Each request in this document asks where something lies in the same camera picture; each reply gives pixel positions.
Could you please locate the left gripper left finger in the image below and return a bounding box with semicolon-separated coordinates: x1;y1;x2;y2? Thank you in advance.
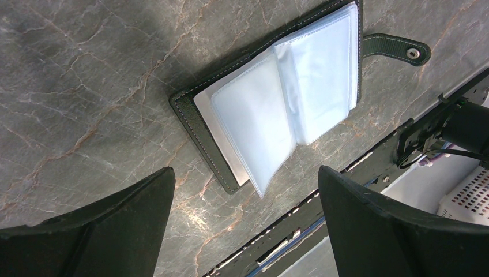
1;167;176;276

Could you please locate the black card holder wallet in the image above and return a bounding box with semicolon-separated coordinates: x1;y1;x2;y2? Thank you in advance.
169;1;431;197

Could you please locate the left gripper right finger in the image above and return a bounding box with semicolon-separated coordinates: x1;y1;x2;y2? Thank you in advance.
318;166;488;276

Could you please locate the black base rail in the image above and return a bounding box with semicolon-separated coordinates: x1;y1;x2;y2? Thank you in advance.
206;69;488;276

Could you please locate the white perforated basket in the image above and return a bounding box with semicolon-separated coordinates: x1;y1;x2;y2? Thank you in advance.
437;166;488;226

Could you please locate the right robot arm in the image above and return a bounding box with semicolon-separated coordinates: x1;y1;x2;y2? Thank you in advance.
441;101;488;155

